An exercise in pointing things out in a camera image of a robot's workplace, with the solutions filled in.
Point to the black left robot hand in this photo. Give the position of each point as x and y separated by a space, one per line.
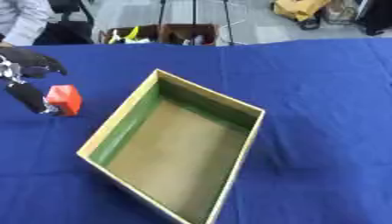
24 59

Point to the red block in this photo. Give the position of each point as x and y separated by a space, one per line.
65 98

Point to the brown cardboard box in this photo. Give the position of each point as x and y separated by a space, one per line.
127 35
190 34

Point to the tan cardboard box green inside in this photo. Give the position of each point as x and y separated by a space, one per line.
176 151

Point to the person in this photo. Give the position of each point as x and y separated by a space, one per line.
20 20

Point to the black chair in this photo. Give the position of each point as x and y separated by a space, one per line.
69 26

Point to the black tripod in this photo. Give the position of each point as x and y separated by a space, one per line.
194 17

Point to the yellow bag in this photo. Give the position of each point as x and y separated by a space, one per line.
300 8

